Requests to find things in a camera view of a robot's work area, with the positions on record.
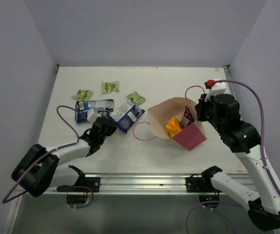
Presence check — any large blue chips bag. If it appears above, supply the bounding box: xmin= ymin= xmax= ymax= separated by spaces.
xmin=75 ymin=99 xmax=114 ymax=124

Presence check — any green candy packet back side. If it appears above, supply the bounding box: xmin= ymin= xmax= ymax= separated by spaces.
xmin=126 ymin=91 xmax=146 ymax=106

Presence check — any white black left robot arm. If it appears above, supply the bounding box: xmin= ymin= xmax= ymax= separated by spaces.
xmin=11 ymin=117 xmax=117 ymax=197

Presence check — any orange mango gummy bag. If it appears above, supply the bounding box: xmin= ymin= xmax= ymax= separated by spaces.
xmin=166 ymin=117 xmax=184 ymax=138

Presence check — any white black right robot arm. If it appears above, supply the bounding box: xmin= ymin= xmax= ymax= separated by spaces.
xmin=195 ymin=94 xmax=280 ymax=231

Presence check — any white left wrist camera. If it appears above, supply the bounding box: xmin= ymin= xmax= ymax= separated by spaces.
xmin=87 ymin=108 xmax=101 ymax=123

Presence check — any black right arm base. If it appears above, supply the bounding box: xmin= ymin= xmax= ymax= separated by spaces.
xmin=185 ymin=174 xmax=214 ymax=193

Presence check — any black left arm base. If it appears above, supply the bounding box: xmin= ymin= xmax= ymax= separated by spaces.
xmin=56 ymin=176 xmax=100 ymax=193

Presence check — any cream pink paper cake bag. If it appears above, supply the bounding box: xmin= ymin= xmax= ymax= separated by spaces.
xmin=132 ymin=97 xmax=207 ymax=151

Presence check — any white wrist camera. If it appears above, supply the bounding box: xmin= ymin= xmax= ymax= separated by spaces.
xmin=87 ymin=108 xmax=101 ymax=123
xmin=205 ymin=78 xmax=226 ymax=100

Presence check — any aluminium front mounting rail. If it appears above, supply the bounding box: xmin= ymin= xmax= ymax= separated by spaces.
xmin=43 ymin=171 xmax=222 ymax=194

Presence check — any small blue snack packet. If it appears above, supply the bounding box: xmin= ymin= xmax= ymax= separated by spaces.
xmin=110 ymin=101 xmax=145 ymax=134

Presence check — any green Himalaya candy packet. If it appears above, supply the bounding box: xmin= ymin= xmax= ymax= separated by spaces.
xmin=101 ymin=81 xmax=119 ymax=94

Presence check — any purple Fox's candy bag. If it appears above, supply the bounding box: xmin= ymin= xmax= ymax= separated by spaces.
xmin=181 ymin=107 xmax=195 ymax=127

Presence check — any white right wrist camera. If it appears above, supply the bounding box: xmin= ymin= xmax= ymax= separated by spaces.
xmin=205 ymin=78 xmax=226 ymax=100

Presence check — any aluminium table edge rail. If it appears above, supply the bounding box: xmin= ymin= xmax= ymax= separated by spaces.
xmin=224 ymin=64 xmax=249 ymax=137

